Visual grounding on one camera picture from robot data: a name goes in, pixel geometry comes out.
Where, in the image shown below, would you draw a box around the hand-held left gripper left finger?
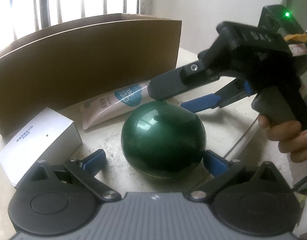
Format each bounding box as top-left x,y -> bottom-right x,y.
26,149 -> 122,202

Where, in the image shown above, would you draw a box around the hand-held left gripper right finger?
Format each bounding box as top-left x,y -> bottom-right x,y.
189,150 -> 289,202

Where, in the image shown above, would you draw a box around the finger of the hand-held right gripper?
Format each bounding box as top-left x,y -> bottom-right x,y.
147,63 -> 219,102
180,79 -> 252,112

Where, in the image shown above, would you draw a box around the white pouch with blue print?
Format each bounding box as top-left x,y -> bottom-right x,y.
80,80 -> 154,130

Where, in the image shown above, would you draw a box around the green glossy ball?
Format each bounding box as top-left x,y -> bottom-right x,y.
121,101 -> 206,179

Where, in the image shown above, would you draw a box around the white rectangular carton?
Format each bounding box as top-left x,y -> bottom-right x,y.
0,107 -> 83,188

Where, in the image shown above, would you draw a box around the brown cardboard box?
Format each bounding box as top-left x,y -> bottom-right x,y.
0,13 -> 182,137

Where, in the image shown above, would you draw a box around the person's right hand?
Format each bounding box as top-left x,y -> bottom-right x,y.
258,115 -> 307,164

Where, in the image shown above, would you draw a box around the window security bars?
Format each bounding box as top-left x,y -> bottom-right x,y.
0,0 -> 144,53

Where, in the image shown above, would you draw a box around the grey cable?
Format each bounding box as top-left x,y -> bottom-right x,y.
223,119 -> 259,160

